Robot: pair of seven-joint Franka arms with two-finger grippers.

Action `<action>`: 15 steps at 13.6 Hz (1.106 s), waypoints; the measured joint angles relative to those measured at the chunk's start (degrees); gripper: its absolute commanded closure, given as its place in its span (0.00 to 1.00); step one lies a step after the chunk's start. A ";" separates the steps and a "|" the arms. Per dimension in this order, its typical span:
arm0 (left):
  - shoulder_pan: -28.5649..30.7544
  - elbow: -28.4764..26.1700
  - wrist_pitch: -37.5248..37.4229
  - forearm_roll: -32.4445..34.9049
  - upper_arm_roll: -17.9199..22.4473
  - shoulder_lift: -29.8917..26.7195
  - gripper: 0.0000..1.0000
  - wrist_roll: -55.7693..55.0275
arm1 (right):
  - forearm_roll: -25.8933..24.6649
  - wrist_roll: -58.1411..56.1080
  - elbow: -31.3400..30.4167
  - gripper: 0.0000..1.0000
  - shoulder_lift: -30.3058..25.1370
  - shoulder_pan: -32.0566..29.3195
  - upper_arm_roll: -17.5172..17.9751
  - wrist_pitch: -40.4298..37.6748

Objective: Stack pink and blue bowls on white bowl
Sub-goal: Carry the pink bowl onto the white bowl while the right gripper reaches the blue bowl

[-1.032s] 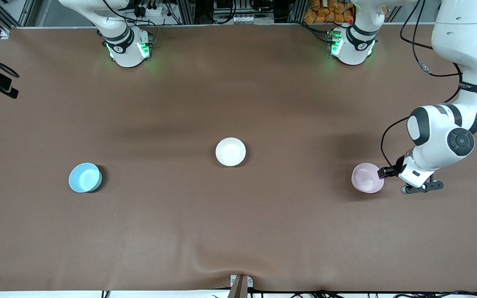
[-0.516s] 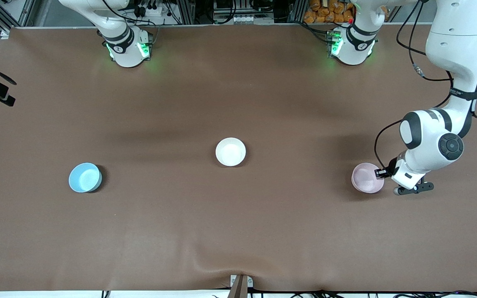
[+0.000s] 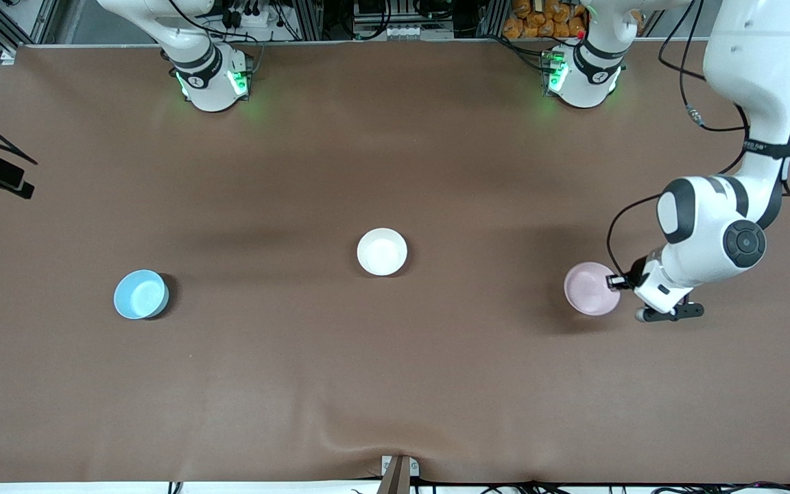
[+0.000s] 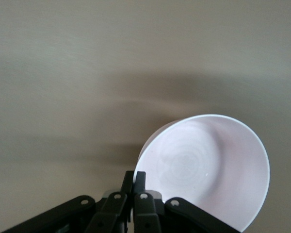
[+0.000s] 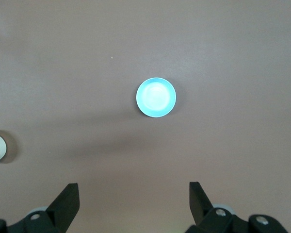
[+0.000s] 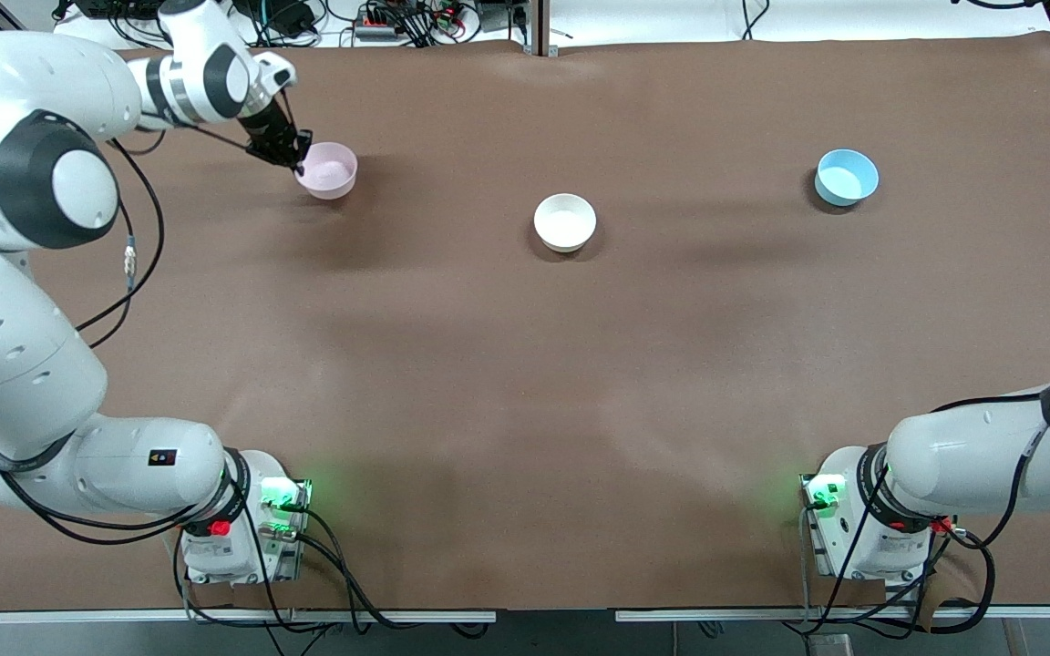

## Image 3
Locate pink bowl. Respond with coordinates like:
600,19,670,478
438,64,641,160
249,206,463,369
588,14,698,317
564,261,622,316

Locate light blue bowl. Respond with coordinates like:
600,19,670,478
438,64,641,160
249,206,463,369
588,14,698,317
113,269,170,320

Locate white bowl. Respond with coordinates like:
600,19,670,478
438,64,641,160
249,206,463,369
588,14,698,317
357,228,409,277

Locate brown table cover mat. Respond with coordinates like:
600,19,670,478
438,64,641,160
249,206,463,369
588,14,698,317
0,43,790,484

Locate orange snack bag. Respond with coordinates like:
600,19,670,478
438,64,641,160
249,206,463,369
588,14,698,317
503,0,588,40

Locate metal mount bracket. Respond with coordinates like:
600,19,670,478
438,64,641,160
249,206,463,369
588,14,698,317
380,455,420,494

